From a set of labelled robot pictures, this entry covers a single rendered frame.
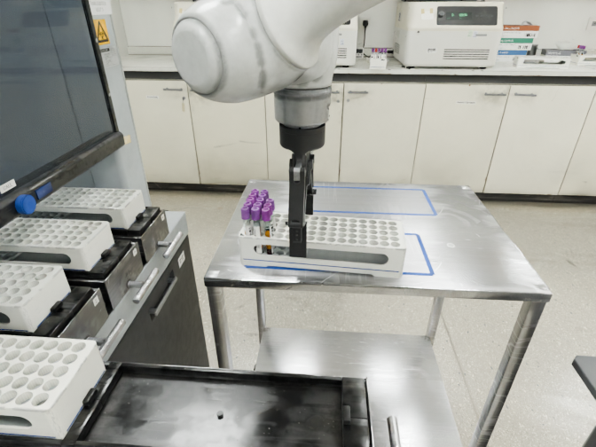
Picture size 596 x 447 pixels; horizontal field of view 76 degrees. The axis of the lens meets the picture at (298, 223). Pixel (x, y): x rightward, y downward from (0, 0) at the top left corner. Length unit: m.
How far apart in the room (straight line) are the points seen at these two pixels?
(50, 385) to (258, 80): 0.42
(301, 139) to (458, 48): 2.16
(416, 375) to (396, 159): 1.79
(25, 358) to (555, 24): 3.51
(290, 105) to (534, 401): 1.44
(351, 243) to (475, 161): 2.29
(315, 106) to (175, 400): 0.44
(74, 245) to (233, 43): 0.53
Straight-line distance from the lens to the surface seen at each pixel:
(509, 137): 2.93
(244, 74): 0.41
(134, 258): 0.87
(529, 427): 1.67
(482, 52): 2.75
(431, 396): 1.25
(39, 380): 0.57
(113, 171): 1.02
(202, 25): 0.41
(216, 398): 0.55
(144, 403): 0.57
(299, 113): 0.59
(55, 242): 0.83
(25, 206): 0.70
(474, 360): 1.79
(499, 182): 3.04
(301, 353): 1.29
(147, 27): 3.50
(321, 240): 0.69
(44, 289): 0.72
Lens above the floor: 1.24
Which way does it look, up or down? 30 degrees down
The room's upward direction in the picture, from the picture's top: straight up
